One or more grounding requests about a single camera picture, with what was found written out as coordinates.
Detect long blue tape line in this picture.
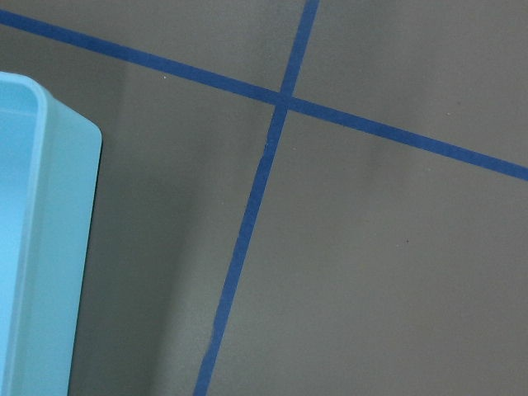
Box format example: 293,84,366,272
1,1,527,181

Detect light blue plastic bin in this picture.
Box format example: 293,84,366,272
1,73,102,395

